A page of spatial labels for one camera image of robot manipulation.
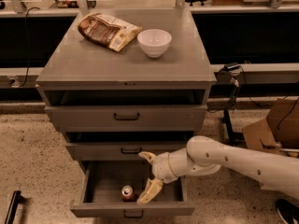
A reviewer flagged grey drawer cabinet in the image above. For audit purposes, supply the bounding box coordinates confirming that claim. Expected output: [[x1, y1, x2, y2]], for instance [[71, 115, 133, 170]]
[[35, 7, 217, 173]]

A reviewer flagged brown chip bag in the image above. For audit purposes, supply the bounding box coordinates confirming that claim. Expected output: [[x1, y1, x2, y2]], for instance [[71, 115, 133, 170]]
[[78, 13, 142, 52]]

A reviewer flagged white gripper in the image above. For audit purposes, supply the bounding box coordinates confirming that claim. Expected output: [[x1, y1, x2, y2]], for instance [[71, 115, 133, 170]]
[[136, 151, 171, 205]]

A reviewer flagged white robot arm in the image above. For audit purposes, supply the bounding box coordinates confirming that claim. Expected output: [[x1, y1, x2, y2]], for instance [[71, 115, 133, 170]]
[[137, 135, 299, 204]]

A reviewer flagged black shoe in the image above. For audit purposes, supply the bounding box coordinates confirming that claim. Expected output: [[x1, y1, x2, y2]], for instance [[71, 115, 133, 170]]
[[276, 199, 299, 224]]

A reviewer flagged black stand pole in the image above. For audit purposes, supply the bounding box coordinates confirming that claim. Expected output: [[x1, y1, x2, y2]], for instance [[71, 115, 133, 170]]
[[223, 109, 235, 146]]

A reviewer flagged grey middle drawer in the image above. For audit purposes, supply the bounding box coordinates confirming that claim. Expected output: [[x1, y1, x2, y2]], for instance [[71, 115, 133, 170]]
[[65, 141, 187, 161]]

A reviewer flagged white bowl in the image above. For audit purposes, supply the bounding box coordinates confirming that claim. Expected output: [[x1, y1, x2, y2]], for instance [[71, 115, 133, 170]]
[[137, 29, 172, 58]]

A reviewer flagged black hanging cable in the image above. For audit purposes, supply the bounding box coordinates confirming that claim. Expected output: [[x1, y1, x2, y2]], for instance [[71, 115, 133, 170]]
[[19, 7, 41, 88]]

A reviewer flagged grey top drawer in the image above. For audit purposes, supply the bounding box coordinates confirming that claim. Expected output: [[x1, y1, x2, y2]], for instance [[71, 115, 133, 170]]
[[45, 105, 206, 133]]

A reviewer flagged black power adapter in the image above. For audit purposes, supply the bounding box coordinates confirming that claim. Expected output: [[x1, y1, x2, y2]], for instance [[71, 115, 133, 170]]
[[224, 63, 240, 71]]

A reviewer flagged red coke can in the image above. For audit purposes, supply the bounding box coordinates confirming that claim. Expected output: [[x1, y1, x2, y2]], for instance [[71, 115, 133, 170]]
[[121, 185, 135, 202]]

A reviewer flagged brown cardboard box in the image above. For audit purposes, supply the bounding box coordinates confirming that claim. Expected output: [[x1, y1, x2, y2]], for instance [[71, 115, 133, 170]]
[[241, 98, 299, 192]]

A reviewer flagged black bar handle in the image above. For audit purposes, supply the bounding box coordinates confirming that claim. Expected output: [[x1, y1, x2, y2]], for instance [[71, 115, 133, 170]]
[[5, 190, 24, 224]]

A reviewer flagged grey open bottom drawer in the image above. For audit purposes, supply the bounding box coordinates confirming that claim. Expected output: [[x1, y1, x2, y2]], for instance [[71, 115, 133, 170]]
[[70, 160, 194, 218]]

